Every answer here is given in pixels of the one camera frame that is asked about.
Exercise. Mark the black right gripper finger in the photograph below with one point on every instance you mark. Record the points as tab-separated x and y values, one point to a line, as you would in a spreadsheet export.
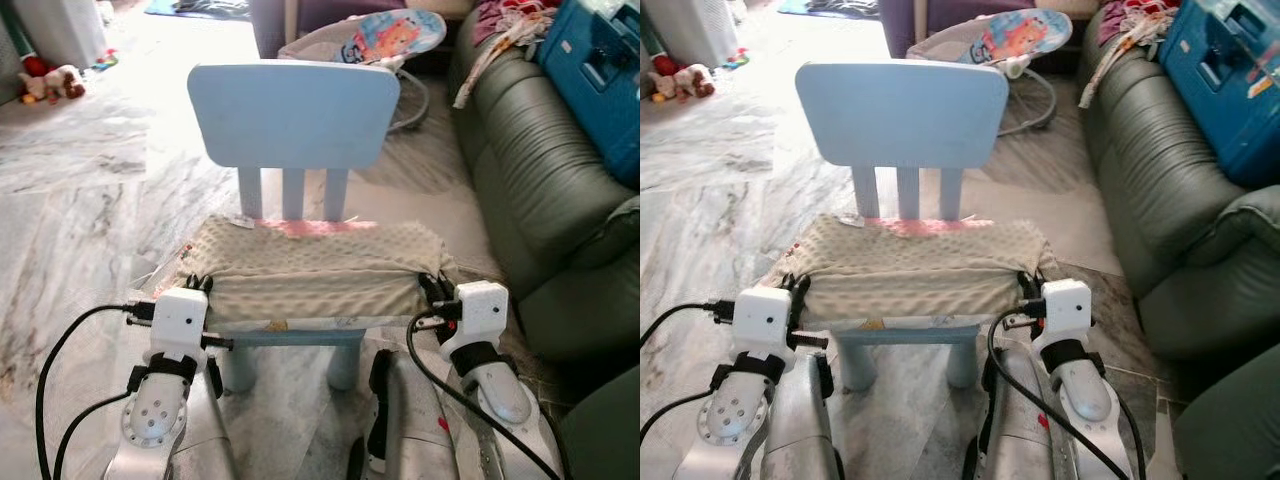
430	287
1024	285

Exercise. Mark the cream dotted pillow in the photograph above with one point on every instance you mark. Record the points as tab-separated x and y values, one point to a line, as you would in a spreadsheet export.
310	270
910	270

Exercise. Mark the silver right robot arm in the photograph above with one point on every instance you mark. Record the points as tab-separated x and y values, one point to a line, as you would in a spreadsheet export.
1085	385
495	390

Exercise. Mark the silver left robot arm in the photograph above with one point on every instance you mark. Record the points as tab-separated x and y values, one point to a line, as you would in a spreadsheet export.
735	420
155	415

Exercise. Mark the dark green leather sofa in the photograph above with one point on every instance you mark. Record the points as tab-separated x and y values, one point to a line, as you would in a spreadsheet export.
530	160
1150	160

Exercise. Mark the silver right robot leg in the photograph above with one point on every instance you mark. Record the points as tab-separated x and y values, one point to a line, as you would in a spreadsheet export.
1015	420
420	420

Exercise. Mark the light blue plastic kids chair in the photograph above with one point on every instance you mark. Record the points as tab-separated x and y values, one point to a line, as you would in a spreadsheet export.
900	110
290	110

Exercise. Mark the tan plush toy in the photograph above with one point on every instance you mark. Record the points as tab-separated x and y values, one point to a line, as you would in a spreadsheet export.
693	80
65	83

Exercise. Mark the baby bouncer with cartoon print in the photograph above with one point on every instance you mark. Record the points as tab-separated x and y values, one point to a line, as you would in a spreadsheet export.
390	35
1020	35

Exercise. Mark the red plush toy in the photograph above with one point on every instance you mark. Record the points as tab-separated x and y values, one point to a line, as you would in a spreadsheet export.
35	67
663	66

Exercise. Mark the blue plastic box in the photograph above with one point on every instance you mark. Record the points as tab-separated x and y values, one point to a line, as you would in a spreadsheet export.
600	80
1220	90

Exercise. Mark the grey mesh laundry basket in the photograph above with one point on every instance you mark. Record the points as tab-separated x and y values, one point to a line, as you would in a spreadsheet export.
60	30
690	30

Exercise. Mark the pink crumpled clothes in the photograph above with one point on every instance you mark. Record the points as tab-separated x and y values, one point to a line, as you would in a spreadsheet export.
1125	18
500	18

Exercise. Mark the dark blue floor mat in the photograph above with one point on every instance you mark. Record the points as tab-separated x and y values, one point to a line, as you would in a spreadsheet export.
830	7
200	8

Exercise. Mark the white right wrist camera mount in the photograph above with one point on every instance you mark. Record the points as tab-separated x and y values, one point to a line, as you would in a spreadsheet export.
1065	310
482	310

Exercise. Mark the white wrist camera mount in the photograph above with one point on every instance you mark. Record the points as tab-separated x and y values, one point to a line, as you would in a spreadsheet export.
765	320
482	310
1065	310
180	318

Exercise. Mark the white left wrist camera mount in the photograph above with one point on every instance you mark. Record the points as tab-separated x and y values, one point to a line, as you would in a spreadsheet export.
180	318
765	320

